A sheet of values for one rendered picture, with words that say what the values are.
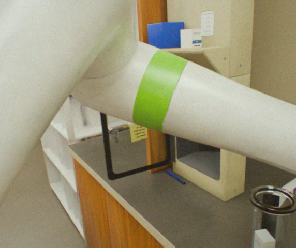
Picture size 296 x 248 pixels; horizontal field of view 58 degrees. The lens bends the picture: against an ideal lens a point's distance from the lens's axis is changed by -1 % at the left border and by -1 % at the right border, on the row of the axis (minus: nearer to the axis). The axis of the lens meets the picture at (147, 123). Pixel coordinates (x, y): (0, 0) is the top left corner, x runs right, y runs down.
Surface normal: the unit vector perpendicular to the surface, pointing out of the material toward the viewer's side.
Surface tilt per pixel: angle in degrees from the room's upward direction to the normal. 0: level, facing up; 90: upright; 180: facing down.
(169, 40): 90
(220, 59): 90
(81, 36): 100
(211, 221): 0
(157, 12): 90
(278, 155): 104
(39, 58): 85
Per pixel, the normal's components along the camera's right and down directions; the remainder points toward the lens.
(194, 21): -0.84, 0.22
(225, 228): -0.06, -0.95
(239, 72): 0.55, 0.22
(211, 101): -0.01, -0.14
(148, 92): -0.18, 0.17
